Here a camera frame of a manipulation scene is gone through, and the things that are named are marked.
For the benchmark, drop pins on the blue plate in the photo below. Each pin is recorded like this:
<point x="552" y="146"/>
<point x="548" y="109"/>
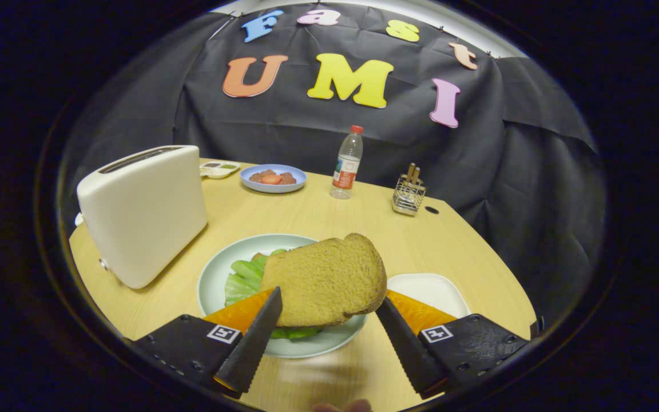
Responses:
<point x="272" y="189"/>

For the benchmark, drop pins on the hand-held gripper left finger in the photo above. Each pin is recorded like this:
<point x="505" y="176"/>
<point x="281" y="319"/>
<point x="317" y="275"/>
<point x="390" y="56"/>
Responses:
<point x="255" y="343"/>

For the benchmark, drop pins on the white divided condiment tray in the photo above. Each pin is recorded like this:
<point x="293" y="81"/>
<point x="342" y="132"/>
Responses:
<point x="215" y="173"/>

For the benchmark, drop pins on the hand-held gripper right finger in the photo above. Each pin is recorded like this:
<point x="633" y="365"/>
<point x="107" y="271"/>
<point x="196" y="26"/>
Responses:
<point x="404" y="343"/>

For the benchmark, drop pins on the brown meat patty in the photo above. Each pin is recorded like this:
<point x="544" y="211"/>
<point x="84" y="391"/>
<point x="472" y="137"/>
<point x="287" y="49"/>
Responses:
<point x="256" y="176"/>
<point x="289" y="178"/>

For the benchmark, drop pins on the clear red-capped plastic bottle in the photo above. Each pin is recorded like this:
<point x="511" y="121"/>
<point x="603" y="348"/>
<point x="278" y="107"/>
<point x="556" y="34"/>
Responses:
<point x="345" y="177"/>

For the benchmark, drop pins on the red tomato slice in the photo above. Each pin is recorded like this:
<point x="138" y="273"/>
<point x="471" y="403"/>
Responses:
<point x="271" y="179"/>

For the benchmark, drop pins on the small white square dish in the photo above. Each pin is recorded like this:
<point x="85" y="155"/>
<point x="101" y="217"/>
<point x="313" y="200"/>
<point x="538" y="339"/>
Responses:
<point x="427" y="289"/>

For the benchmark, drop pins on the green lettuce leaf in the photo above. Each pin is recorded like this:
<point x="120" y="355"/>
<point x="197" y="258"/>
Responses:
<point x="243" y="280"/>

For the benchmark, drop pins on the brown bread slice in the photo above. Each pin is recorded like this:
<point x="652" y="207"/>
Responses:
<point x="324" y="280"/>

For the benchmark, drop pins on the black backdrop cloth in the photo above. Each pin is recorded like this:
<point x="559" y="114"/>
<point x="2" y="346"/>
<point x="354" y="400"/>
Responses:
<point x="306" y="137"/>

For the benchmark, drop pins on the white toaster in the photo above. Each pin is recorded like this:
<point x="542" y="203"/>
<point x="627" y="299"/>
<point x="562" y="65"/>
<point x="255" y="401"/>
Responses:
<point x="146" y="217"/>

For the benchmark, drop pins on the pale green round plate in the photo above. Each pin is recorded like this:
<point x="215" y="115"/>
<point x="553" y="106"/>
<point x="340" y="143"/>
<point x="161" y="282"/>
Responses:
<point x="215" y="274"/>

